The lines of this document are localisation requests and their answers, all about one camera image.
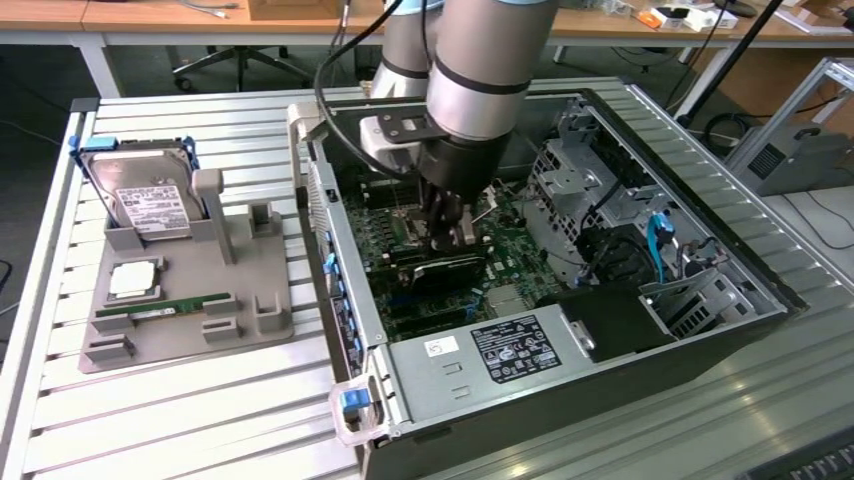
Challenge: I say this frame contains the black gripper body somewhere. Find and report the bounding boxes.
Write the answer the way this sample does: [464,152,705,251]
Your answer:
[414,130,514,204]

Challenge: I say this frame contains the green graphics card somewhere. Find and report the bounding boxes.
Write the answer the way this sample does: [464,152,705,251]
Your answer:
[397,249,489,294]

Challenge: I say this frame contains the silver socket cover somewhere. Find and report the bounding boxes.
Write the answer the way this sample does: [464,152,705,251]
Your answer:
[470,187,504,224]

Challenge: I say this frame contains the green motherboard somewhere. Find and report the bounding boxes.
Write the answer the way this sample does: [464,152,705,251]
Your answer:
[343,172,576,342]

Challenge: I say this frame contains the silver chipset heatsink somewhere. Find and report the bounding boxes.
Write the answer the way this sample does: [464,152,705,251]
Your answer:
[485,287,536,314]

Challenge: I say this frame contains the silver disk bay cage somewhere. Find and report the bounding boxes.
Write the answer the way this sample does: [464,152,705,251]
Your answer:
[524,97,673,259]

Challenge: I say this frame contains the black plastic shroud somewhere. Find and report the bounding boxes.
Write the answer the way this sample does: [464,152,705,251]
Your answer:
[537,279,681,364]

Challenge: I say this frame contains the grey power supply unit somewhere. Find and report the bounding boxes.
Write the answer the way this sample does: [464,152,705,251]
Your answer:
[386,302,602,425]

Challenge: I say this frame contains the wooden desk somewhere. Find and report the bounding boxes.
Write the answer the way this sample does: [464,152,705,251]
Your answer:
[0,0,389,99]
[553,0,854,101]

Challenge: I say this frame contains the black open PC case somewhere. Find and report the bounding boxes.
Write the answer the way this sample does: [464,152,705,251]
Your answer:
[285,87,813,480]

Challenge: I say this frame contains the grey parts rack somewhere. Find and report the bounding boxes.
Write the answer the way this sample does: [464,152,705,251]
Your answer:
[78,168,301,376]

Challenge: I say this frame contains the black office chair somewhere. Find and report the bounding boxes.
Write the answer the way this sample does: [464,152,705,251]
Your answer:
[171,44,313,94]

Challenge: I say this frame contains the cardboard box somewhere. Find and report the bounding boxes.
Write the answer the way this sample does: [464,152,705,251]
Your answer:
[247,0,343,22]

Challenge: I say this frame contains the orange black device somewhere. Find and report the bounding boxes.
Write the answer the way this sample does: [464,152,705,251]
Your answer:
[633,5,689,31]

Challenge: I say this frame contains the green RAM stick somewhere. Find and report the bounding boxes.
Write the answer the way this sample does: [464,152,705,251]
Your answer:
[97,293,239,320]

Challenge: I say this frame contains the hard disk in blue caddy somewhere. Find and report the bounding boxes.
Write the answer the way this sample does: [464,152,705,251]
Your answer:
[66,135,206,244]

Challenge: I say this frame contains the black stand pole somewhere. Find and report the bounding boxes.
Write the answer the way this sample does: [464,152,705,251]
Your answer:
[673,0,786,126]

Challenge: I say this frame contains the small white box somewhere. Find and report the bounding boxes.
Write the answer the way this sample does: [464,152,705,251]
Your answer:
[677,7,741,34]

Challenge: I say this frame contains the silver CPU chip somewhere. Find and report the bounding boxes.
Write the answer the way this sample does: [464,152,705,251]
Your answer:
[106,259,166,304]

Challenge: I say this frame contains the black keyboard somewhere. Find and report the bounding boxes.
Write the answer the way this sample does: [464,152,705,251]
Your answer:
[740,444,854,480]

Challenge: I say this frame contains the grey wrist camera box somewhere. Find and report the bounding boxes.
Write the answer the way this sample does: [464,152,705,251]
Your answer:
[358,113,442,174]

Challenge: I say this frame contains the black wire bundle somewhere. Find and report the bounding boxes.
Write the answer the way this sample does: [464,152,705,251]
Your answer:
[577,192,660,289]

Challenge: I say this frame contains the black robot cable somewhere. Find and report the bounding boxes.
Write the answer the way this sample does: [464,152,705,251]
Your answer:
[313,0,416,176]

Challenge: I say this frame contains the blue wire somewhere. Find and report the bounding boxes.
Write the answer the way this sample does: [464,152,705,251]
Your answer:
[645,210,681,287]

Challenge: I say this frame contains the perforated metal bracket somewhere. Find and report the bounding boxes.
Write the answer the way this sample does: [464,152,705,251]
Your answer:
[638,267,784,342]

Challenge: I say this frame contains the coiled black cable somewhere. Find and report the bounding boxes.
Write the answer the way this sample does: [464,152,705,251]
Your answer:
[704,112,744,151]

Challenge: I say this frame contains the white cable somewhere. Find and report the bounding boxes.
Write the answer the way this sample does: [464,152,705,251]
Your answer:
[178,0,241,20]

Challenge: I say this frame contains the grey box with handle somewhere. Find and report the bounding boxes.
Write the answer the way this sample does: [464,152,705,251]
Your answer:
[724,119,854,199]

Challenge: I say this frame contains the aluminium profile frame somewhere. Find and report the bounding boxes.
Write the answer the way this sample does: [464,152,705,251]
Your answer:
[760,55,854,151]

